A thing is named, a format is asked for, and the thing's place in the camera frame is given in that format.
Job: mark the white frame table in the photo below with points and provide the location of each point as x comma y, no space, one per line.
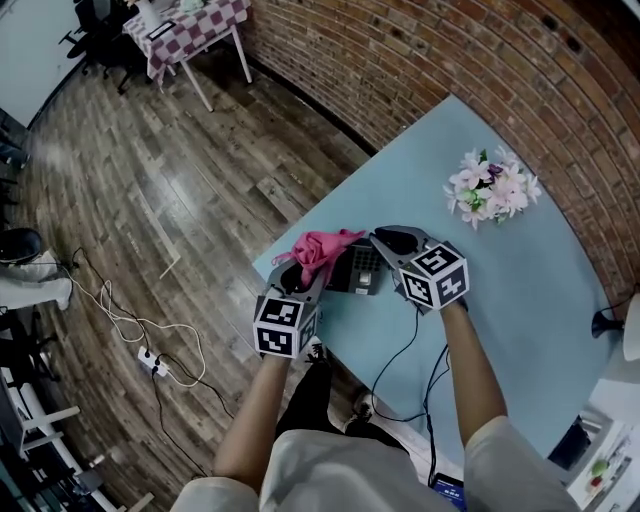
45,435

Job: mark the person's shoe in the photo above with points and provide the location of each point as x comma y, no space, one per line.
360,407
316,351

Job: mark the white shelf unit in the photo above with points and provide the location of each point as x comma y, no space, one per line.
610,440

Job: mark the person's left forearm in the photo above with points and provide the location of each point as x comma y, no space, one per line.
250,425

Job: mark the small white flower bunch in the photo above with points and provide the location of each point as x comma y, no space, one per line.
192,5

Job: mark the blue screen phone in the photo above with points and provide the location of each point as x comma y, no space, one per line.
449,492

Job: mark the black rounded shell object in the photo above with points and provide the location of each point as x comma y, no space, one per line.
20,245

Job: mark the black framed tablet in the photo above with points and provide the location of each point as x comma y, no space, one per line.
161,30

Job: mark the pink flowers in white pot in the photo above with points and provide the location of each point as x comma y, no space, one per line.
487,192

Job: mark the person's right forearm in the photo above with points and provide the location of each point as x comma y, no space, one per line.
475,380

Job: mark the pale wooden strip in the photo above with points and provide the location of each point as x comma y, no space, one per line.
170,266

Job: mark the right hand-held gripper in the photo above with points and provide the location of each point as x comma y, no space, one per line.
432,277

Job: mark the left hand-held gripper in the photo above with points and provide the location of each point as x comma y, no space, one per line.
280,327

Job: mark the black office chair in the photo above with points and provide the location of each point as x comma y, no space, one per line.
115,55
80,35

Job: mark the white vase with flowers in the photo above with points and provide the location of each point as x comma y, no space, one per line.
149,12

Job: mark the white shade table lamp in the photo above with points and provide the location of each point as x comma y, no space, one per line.
632,325

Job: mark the person's black trousers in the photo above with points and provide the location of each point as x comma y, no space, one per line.
307,400

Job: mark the person's white shirt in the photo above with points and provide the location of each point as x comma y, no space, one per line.
360,475

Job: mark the person's right shoe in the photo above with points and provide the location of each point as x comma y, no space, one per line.
360,407

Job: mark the black keypad device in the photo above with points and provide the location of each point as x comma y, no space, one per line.
362,265

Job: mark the person's left shoe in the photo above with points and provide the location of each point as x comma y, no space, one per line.
316,351

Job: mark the checkered cloth table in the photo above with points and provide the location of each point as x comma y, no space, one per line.
200,27

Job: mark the pink cloth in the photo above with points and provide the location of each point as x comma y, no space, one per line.
320,250

